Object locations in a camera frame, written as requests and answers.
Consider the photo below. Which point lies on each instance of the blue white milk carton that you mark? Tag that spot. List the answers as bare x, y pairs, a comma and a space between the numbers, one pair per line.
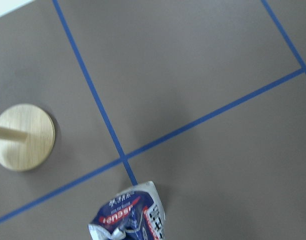
135, 213

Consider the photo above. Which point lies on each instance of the wooden round stand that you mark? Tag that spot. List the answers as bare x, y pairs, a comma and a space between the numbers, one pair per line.
27, 137

